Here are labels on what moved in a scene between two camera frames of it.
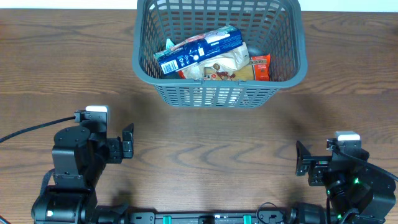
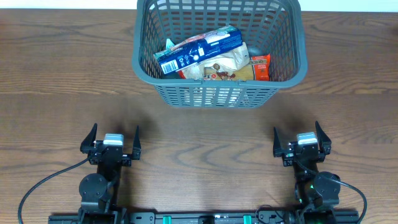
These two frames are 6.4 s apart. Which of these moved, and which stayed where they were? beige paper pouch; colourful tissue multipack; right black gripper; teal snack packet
Moved: right black gripper
Stayed: beige paper pouch; teal snack packet; colourful tissue multipack
